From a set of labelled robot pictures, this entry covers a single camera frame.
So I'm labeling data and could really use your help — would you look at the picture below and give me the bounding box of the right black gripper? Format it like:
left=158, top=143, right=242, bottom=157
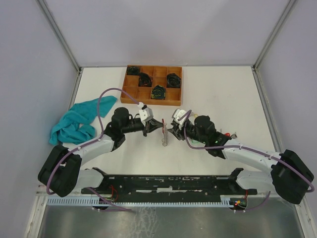
left=167, top=119, right=207, bottom=144

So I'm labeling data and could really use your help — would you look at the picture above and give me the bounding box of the key with yellow tag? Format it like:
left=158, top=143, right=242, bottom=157
left=191, top=113, right=199, bottom=118

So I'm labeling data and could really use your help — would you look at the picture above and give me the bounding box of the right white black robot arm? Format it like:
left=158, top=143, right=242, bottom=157
left=168, top=110, right=315, bottom=204

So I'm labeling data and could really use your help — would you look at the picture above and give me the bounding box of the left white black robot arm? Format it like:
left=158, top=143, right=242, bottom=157
left=38, top=107, right=163, bottom=197

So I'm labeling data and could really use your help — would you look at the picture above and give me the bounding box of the key with green tag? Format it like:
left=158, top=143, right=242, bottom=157
left=189, top=139, right=200, bottom=145

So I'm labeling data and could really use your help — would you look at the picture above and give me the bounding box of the wooden compartment tray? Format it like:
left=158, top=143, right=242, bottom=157
left=120, top=65, right=183, bottom=106

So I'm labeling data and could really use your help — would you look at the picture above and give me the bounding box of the rolled dark tie centre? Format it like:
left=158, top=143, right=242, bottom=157
left=138, top=72, right=153, bottom=87

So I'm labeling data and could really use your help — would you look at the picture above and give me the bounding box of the rolled dark tie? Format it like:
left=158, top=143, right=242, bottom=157
left=166, top=73, right=181, bottom=88
left=126, top=65, right=140, bottom=76
left=138, top=72, right=153, bottom=87

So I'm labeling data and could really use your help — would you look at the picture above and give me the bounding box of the rolled dark tie right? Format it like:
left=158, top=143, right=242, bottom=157
left=166, top=73, right=181, bottom=88

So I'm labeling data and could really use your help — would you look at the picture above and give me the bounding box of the rolled dark tie top left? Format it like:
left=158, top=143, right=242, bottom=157
left=126, top=65, right=140, bottom=76

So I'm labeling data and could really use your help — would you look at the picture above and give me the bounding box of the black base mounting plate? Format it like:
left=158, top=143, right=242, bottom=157
left=95, top=174, right=258, bottom=202

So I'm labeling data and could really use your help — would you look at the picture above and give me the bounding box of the teal cloth towel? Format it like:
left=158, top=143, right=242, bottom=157
left=48, top=95, right=118, bottom=147

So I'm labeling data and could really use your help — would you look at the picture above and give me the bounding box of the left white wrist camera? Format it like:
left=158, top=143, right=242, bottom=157
left=138, top=104, right=154, bottom=123

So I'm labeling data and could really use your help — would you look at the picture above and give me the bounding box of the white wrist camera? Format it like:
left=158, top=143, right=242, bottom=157
left=138, top=104, right=154, bottom=123
left=172, top=109, right=192, bottom=129

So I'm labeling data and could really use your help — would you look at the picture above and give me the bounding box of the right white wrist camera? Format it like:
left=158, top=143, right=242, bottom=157
left=172, top=109, right=192, bottom=129

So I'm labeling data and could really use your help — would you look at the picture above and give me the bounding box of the grey slotted cable duct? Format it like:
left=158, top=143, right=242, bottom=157
left=47, top=196, right=234, bottom=208

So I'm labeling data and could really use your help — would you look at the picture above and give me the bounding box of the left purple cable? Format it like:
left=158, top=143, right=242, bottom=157
left=46, top=88, right=147, bottom=213

